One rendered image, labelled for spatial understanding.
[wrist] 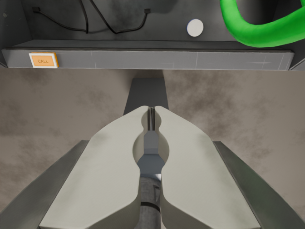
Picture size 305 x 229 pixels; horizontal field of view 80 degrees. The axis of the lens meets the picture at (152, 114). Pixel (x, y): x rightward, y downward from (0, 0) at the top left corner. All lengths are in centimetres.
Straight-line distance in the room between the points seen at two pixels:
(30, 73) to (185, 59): 142
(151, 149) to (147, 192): 16
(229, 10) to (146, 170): 59
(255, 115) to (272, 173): 83
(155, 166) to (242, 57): 46
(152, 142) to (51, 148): 143
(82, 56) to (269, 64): 40
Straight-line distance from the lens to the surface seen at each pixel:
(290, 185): 268
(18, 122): 201
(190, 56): 42
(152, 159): 73
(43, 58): 46
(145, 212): 64
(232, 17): 19
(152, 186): 68
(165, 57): 41
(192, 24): 51
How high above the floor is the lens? 135
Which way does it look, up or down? 59 degrees down
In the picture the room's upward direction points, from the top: 180 degrees counter-clockwise
